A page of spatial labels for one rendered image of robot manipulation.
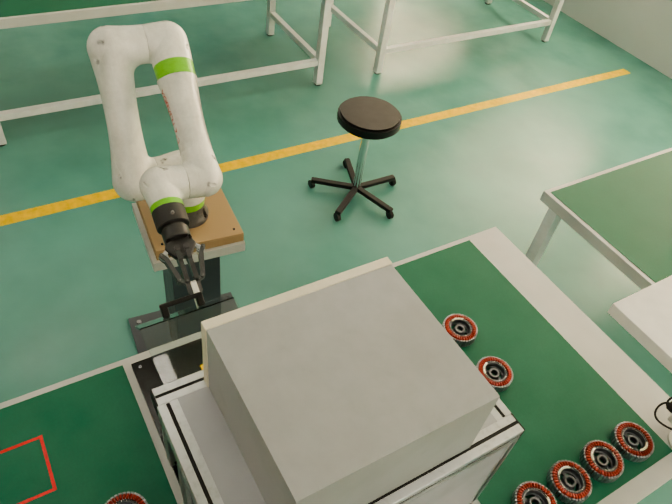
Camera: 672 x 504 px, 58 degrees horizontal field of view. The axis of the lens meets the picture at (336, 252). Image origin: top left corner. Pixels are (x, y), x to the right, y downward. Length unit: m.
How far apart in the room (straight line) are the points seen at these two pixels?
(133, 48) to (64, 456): 1.12
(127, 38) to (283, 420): 1.23
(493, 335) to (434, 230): 1.51
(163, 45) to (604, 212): 1.82
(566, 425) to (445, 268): 0.66
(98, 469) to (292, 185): 2.27
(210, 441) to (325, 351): 0.30
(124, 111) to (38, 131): 2.17
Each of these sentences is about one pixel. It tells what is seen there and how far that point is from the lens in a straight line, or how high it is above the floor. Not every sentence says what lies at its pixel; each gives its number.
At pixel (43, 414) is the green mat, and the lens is 1.82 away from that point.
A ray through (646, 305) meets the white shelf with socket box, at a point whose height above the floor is 1.20.
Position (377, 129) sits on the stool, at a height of 0.56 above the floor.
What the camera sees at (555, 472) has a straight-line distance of 1.82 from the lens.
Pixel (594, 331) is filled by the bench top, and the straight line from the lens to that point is 2.23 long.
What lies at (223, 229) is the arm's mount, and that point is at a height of 0.79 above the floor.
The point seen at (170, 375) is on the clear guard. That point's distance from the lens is 1.44.
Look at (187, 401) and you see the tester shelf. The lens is 1.34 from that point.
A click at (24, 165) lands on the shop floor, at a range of 3.84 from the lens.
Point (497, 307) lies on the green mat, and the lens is 2.14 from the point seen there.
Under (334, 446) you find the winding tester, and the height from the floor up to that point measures 1.32.
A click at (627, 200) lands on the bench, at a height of 0.75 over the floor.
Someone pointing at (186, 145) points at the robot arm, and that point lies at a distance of 1.83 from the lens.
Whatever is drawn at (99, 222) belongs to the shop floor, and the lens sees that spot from 3.39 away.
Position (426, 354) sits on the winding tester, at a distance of 1.21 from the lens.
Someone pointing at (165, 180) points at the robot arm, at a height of 1.16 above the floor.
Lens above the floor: 2.27
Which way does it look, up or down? 45 degrees down
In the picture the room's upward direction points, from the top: 10 degrees clockwise
